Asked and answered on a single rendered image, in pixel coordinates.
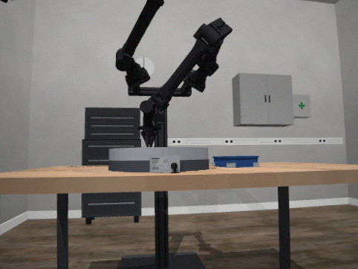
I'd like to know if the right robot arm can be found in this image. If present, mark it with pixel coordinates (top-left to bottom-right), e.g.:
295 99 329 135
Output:
116 0 164 85

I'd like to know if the blue open tray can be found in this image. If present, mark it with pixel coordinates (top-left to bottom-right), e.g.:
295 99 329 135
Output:
212 156 259 167

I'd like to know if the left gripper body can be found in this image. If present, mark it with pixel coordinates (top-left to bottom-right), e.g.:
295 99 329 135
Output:
137 126 161 132

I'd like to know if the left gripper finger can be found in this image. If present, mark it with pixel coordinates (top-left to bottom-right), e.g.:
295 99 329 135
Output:
149 132 157 147
141 132 151 147

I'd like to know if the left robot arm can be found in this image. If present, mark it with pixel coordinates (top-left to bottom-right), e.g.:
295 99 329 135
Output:
140 18 232 127

